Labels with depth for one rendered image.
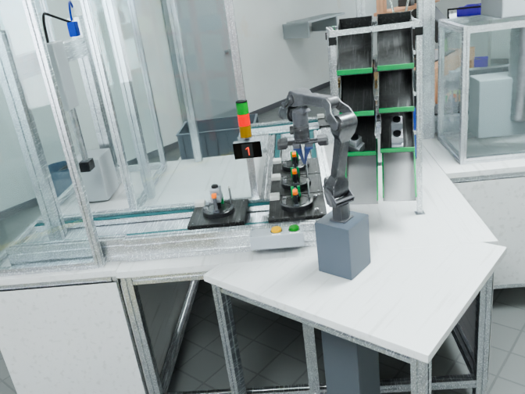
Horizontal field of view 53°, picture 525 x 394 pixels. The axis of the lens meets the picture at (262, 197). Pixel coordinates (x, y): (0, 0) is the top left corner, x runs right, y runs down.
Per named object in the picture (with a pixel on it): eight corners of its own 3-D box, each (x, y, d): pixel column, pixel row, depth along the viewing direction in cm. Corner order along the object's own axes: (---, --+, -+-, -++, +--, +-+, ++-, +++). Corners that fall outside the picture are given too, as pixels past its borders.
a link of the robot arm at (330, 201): (355, 202, 184) (354, 185, 182) (334, 209, 180) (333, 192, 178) (342, 197, 189) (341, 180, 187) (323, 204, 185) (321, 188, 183)
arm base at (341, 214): (344, 223, 182) (343, 207, 180) (328, 220, 186) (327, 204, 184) (355, 216, 187) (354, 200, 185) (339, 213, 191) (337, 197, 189)
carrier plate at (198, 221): (244, 225, 217) (244, 220, 216) (187, 231, 219) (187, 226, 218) (248, 202, 239) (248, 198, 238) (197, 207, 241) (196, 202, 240)
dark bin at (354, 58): (372, 73, 193) (371, 56, 188) (337, 76, 197) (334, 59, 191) (373, 32, 211) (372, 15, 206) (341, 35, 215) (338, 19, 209)
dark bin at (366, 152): (376, 155, 205) (375, 141, 200) (342, 157, 209) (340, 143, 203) (376, 109, 224) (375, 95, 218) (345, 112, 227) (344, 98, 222)
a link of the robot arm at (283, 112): (308, 90, 187) (290, 87, 196) (290, 95, 183) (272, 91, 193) (312, 121, 191) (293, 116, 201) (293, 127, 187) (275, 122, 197)
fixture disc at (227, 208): (233, 216, 221) (232, 213, 220) (200, 220, 222) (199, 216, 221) (236, 203, 234) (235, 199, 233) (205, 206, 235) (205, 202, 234)
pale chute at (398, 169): (416, 200, 210) (416, 196, 206) (383, 201, 213) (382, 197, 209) (414, 137, 220) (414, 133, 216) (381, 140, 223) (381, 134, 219)
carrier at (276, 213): (326, 218, 213) (324, 190, 208) (268, 223, 215) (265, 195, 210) (323, 195, 235) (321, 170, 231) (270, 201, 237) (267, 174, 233)
